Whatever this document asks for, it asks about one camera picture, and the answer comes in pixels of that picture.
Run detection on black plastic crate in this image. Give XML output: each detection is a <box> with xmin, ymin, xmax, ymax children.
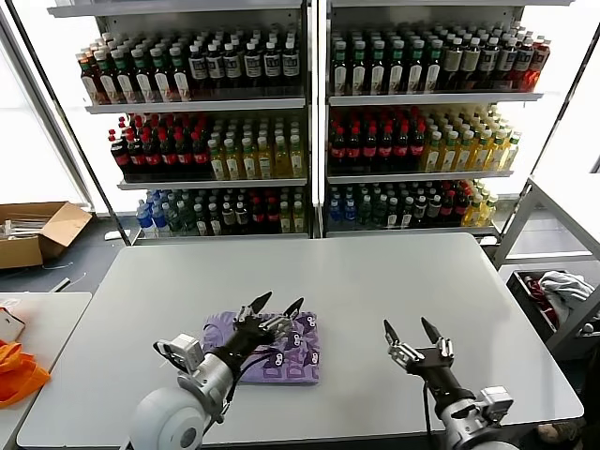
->
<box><xmin>504</xmin><ymin>267</ymin><xmax>600</xmax><ymax>348</ymax></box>

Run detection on brown cardboard box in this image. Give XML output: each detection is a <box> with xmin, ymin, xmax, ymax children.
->
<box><xmin>0</xmin><ymin>200</ymin><xmax>94</xmax><ymax>270</ymax></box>

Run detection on red drink bottle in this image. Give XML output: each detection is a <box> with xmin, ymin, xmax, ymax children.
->
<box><xmin>527</xmin><ymin>37</ymin><xmax>553</xmax><ymax>90</ymax></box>

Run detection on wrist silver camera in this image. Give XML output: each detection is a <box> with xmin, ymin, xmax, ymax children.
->
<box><xmin>475</xmin><ymin>384</ymin><xmax>515</xmax><ymax>421</ymax></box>
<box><xmin>153</xmin><ymin>333</ymin><xmax>203</xmax><ymax>374</ymax></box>

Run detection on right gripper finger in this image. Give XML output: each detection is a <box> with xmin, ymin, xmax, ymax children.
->
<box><xmin>382</xmin><ymin>319</ymin><xmax>419</xmax><ymax>368</ymax></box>
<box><xmin>420</xmin><ymin>316</ymin><xmax>456</xmax><ymax>362</ymax></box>

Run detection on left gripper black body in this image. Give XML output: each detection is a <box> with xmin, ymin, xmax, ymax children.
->
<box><xmin>219</xmin><ymin>321</ymin><xmax>278</xmax><ymax>371</ymax></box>

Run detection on dark bottle beige label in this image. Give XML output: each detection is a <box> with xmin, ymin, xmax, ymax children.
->
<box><xmin>461</xmin><ymin>36</ymin><xmax>484</xmax><ymax>92</ymax></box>
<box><xmin>442</xmin><ymin>37</ymin><xmax>465</xmax><ymax>93</ymax></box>

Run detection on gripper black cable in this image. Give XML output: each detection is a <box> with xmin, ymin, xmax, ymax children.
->
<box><xmin>421</xmin><ymin>382</ymin><xmax>437</xmax><ymax>450</ymax></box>
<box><xmin>205</xmin><ymin>344</ymin><xmax>285</xmax><ymax>423</ymax></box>

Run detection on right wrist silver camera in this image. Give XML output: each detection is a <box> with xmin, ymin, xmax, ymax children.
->
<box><xmin>475</xmin><ymin>384</ymin><xmax>515</xmax><ymax>421</ymax></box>

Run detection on brown patterned shoe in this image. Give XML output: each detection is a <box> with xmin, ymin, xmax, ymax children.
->
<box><xmin>537</xmin><ymin>418</ymin><xmax>586</xmax><ymax>443</ymax></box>

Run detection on cola bottle red cap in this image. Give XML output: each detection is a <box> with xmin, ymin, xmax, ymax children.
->
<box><xmin>158</xmin><ymin>129</ymin><xmax>178</xmax><ymax>180</ymax></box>
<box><xmin>249</xmin><ymin>195</ymin><xmax>266</xmax><ymax>234</ymax></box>
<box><xmin>142</xmin><ymin>129</ymin><xmax>163</xmax><ymax>180</ymax></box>
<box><xmin>264</xmin><ymin>195</ymin><xmax>281</xmax><ymax>234</ymax></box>
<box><xmin>393</xmin><ymin>121</ymin><xmax>411</xmax><ymax>172</ymax></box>
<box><xmin>329</xmin><ymin>124</ymin><xmax>347</xmax><ymax>173</ymax></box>
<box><xmin>110</xmin><ymin>128</ymin><xmax>132</xmax><ymax>182</ymax></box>
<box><xmin>377</xmin><ymin>122</ymin><xmax>395</xmax><ymax>172</ymax></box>
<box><xmin>126</xmin><ymin>130</ymin><xmax>147</xmax><ymax>182</ymax></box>
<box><xmin>409</xmin><ymin>121</ymin><xmax>427</xmax><ymax>171</ymax></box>
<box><xmin>345</xmin><ymin>124</ymin><xmax>363</xmax><ymax>173</ymax></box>
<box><xmin>190</xmin><ymin>129</ymin><xmax>211</xmax><ymax>179</ymax></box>
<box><xmin>174</xmin><ymin>129</ymin><xmax>194</xmax><ymax>179</ymax></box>
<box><xmin>361</xmin><ymin>123</ymin><xmax>379</xmax><ymax>172</ymax></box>

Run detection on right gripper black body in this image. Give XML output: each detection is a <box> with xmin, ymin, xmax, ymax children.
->
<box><xmin>405</xmin><ymin>346</ymin><xmax>463</xmax><ymax>399</ymax></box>

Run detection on purple t-shirt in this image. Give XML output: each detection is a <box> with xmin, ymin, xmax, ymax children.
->
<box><xmin>201</xmin><ymin>309</ymin><xmax>323</xmax><ymax>388</ymax></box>

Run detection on red garment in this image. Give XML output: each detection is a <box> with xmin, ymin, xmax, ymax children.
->
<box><xmin>523</xmin><ymin>275</ymin><xmax>562</xmax><ymax>324</ymax></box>

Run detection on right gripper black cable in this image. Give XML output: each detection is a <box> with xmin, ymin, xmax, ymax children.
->
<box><xmin>421</xmin><ymin>382</ymin><xmax>437</xmax><ymax>450</ymax></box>

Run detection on dark tea bottle green band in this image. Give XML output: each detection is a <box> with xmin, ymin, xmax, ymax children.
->
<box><xmin>350</xmin><ymin>39</ymin><xmax>369</xmax><ymax>95</ymax></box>
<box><xmin>406</xmin><ymin>38</ymin><xmax>426</xmax><ymax>95</ymax></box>
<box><xmin>424</xmin><ymin>38</ymin><xmax>444</xmax><ymax>94</ymax></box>
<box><xmin>368</xmin><ymin>39</ymin><xmax>388</xmax><ymax>95</ymax></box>
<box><xmin>331</xmin><ymin>39</ymin><xmax>351</xmax><ymax>95</ymax></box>
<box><xmin>387</xmin><ymin>38</ymin><xmax>407</xmax><ymax>95</ymax></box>

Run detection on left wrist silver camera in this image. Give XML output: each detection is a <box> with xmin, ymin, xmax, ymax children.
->
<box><xmin>153</xmin><ymin>333</ymin><xmax>203</xmax><ymax>374</ymax></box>

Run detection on grey white garment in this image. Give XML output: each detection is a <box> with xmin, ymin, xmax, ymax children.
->
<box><xmin>536</xmin><ymin>270</ymin><xmax>595</xmax><ymax>306</ymax></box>

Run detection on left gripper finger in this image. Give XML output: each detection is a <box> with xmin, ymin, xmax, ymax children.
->
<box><xmin>260</xmin><ymin>297</ymin><xmax>305</xmax><ymax>338</ymax></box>
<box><xmin>232</xmin><ymin>291</ymin><xmax>274</xmax><ymax>325</ymax></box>

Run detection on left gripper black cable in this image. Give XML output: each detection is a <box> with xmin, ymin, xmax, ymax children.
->
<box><xmin>205</xmin><ymin>344</ymin><xmax>285</xmax><ymax>423</ymax></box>

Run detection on orange cloth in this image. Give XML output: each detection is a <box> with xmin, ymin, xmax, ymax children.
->
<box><xmin>0</xmin><ymin>339</ymin><xmax>52</xmax><ymax>407</ymax></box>

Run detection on grey diagonal window post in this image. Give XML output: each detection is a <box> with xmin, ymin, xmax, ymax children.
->
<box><xmin>0</xmin><ymin>0</ymin><xmax>132</xmax><ymax>246</ymax></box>
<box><xmin>496</xmin><ymin>27</ymin><xmax>600</xmax><ymax>238</ymax></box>
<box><xmin>0</xmin><ymin>13</ymin><xmax>95</xmax><ymax>207</ymax></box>

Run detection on dark drink bottle square label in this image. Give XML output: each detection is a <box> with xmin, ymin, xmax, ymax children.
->
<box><xmin>189</xmin><ymin>42</ymin><xmax>209</xmax><ymax>98</ymax></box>
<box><xmin>511</xmin><ymin>36</ymin><xmax>533</xmax><ymax>90</ymax></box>
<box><xmin>262</xmin><ymin>39</ymin><xmax>282</xmax><ymax>93</ymax></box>
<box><xmin>242</xmin><ymin>40</ymin><xmax>263</xmax><ymax>94</ymax></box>
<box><xmin>496</xmin><ymin>36</ymin><xmax>517</xmax><ymax>90</ymax></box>
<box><xmin>478</xmin><ymin>36</ymin><xmax>501</xmax><ymax>91</ymax></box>
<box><xmin>223</xmin><ymin>41</ymin><xmax>244</xmax><ymax>95</ymax></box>
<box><xmin>207</xmin><ymin>41</ymin><xmax>226</xmax><ymax>97</ymax></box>
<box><xmin>281</xmin><ymin>39</ymin><xmax>301</xmax><ymax>92</ymax></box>

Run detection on green tea bottle white cap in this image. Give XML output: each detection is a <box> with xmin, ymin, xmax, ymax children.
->
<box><xmin>357</xmin><ymin>194</ymin><xmax>374</xmax><ymax>231</ymax></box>
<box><xmin>166</xmin><ymin>200</ymin><xmax>183</xmax><ymax>234</ymax></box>
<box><xmin>180</xmin><ymin>201</ymin><xmax>197</xmax><ymax>235</ymax></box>
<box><xmin>372</xmin><ymin>194</ymin><xmax>387</xmax><ymax>230</ymax></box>

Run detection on white box orange trim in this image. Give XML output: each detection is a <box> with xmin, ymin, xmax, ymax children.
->
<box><xmin>0</xmin><ymin>311</ymin><xmax>25</xmax><ymax>338</ymax></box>

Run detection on clear packets in carton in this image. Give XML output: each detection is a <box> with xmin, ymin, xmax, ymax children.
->
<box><xmin>0</xmin><ymin>213</ymin><xmax>48</xmax><ymax>241</ymax></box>

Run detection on grey metal cart frame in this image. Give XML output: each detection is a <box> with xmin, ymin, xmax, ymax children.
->
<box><xmin>546</xmin><ymin>280</ymin><xmax>600</xmax><ymax>360</ymax></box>

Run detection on grey metal shelf rack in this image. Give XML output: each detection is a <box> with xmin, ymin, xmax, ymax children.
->
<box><xmin>46</xmin><ymin>0</ymin><xmax>314</xmax><ymax>248</ymax></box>
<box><xmin>318</xmin><ymin>0</ymin><xmax>580</xmax><ymax>239</ymax></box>

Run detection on dark bottle red cap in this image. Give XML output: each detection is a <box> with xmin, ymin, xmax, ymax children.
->
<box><xmin>441</xmin><ymin>189</ymin><xmax>457</xmax><ymax>228</ymax></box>
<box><xmin>454</xmin><ymin>187</ymin><xmax>470</xmax><ymax>228</ymax></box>

